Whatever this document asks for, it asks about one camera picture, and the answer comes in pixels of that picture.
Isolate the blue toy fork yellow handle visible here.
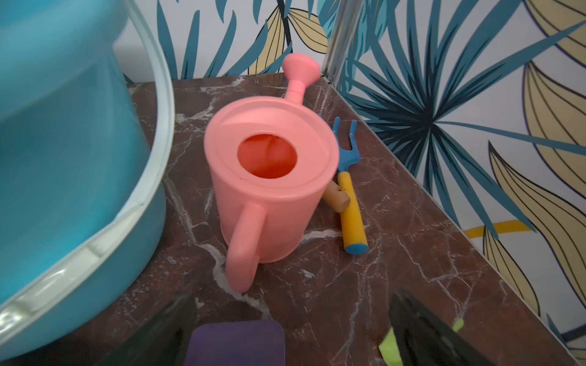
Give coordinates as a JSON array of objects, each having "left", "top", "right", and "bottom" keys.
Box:
[{"left": 337, "top": 120, "right": 369, "bottom": 256}]

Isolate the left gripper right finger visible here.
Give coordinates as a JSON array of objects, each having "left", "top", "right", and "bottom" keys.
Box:
[{"left": 389, "top": 290, "right": 492, "bottom": 365}]

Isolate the green toy shovel wooden handle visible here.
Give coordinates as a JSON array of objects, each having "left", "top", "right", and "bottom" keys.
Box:
[{"left": 322, "top": 181, "right": 351, "bottom": 214}]

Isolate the pink toy watering can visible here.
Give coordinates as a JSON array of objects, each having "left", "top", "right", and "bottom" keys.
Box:
[{"left": 204, "top": 53, "right": 340, "bottom": 293}]

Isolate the light blue plastic bucket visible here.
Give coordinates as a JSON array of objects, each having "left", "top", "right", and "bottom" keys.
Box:
[{"left": 1, "top": 1, "right": 175, "bottom": 360}]

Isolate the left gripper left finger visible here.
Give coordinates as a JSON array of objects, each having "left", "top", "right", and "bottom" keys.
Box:
[{"left": 98, "top": 293, "right": 198, "bottom": 365}]

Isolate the green toy rake wooden handle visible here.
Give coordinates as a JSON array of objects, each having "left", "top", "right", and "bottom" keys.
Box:
[{"left": 378, "top": 317, "right": 469, "bottom": 365}]

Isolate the purple toy shovel pink handle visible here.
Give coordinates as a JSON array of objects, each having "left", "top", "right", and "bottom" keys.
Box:
[{"left": 184, "top": 320, "right": 285, "bottom": 365}]

